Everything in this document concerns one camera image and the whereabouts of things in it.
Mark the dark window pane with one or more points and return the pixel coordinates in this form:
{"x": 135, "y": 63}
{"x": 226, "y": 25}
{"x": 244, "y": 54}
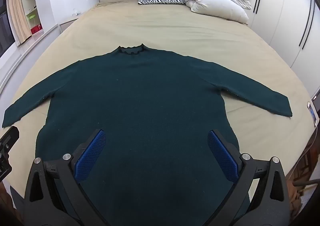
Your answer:
{"x": 5, "y": 28}

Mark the zebra print pillow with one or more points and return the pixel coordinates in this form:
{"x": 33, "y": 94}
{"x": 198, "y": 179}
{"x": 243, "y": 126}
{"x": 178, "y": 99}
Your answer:
{"x": 161, "y": 0}

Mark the green plastic item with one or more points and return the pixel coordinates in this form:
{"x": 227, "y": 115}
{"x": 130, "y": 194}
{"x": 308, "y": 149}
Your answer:
{"x": 31, "y": 16}

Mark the bed with beige sheet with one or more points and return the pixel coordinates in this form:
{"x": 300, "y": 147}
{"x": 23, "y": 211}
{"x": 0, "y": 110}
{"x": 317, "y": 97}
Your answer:
{"x": 162, "y": 25}

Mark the dark green sweater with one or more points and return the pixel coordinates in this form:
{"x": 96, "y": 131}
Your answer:
{"x": 140, "y": 96}

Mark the white rumpled duvet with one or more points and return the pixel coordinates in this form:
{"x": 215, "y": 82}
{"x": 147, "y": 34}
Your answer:
{"x": 217, "y": 3}

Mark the beige curtain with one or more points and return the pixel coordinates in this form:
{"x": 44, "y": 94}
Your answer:
{"x": 16, "y": 11}

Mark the white window ledge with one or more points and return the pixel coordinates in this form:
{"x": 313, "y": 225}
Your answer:
{"x": 27, "y": 48}

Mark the white nightstand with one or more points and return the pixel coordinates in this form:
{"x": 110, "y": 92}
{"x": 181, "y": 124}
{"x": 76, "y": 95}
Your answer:
{"x": 67, "y": 23}

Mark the smartphone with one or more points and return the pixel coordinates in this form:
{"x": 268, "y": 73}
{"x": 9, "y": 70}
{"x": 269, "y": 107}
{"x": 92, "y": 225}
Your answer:
{"x": 312, "y": 113}

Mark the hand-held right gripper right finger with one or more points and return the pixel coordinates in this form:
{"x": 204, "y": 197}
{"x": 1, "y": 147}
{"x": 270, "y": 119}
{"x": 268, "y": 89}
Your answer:
{"x": 222, "y": 152}

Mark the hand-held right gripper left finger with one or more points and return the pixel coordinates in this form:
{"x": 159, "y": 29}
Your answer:
{"x": 91, "y": 151}

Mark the red box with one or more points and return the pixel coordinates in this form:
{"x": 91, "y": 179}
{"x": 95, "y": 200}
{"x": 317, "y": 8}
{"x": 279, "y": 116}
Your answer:
{"x": 35, "y": 28}

